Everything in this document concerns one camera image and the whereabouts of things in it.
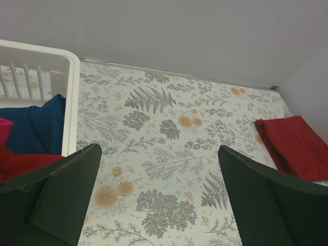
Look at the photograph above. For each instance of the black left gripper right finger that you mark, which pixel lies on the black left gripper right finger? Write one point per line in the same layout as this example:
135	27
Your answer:
271	207

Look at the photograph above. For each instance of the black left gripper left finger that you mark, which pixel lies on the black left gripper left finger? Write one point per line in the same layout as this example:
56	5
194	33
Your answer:
48	206

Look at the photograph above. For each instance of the dark red crumpled t shirt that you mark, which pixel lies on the dark red crumpled t shirt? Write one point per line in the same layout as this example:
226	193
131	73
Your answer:
16	165

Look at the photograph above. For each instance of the folded dark red t shirt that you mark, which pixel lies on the folded dark red t shirt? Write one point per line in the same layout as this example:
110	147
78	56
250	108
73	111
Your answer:
295	147

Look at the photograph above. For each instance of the blue t shirt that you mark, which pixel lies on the blue t shirt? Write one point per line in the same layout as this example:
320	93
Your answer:
37	130

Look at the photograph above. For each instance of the pink t shirt in basket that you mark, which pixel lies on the pink t shirt in basket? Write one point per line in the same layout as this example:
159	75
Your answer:
5	130

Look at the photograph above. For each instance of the floral patterned table mat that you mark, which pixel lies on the floral patterned table mat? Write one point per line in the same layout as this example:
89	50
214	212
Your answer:
159	180

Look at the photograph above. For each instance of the white plastic laundry basket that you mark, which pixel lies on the white plastic laundry basket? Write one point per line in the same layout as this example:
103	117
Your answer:
27	62

